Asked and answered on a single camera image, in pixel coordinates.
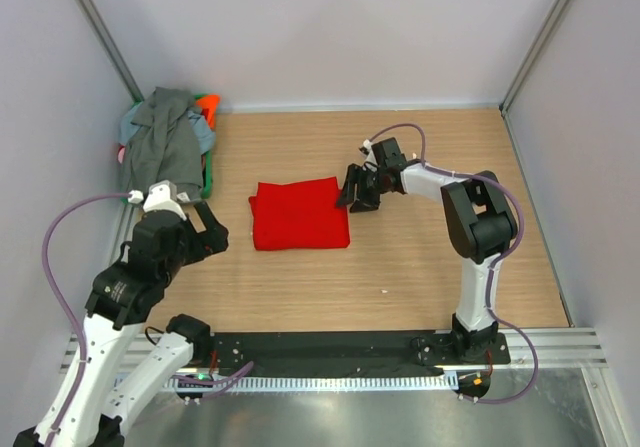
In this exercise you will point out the orange garment in basket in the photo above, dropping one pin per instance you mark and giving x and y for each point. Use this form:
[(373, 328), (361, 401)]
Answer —
[(209, 105)]

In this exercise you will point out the white slotted cable duct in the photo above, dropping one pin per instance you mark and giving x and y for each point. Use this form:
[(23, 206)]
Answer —
[(252, 385)]

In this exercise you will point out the green plastic basket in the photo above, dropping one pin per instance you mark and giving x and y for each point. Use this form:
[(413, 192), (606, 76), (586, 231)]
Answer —
[(206, 138)]

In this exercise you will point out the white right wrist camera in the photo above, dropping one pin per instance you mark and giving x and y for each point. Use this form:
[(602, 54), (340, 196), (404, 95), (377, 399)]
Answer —
[(367, 151)]

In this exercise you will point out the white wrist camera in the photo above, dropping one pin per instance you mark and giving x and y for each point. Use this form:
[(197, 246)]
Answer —
[(367, 151), (161, 196)]

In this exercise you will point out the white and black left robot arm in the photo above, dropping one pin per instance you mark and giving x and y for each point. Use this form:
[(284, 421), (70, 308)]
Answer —
[(90, 409)]

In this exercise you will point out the red t-shirt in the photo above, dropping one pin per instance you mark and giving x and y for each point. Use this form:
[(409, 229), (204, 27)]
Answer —
[(300, 215)]

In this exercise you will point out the grey t-shirt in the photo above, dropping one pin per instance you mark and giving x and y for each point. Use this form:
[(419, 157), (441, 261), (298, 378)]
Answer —
[(161, 145)]

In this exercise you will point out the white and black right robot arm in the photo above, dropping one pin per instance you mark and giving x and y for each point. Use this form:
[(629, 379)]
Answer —
[(479, 221)]

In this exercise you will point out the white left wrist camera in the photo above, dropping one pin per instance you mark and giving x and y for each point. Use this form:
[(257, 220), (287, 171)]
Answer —
[(161, 196)]

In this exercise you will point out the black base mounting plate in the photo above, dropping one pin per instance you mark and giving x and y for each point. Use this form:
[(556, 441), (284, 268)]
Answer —
[(351, 354)]

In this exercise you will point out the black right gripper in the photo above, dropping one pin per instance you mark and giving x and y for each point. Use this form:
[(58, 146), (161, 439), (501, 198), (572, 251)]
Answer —
[(347, 197)]

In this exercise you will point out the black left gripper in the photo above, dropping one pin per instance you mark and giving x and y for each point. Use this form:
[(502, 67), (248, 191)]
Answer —
[(214, 240)]

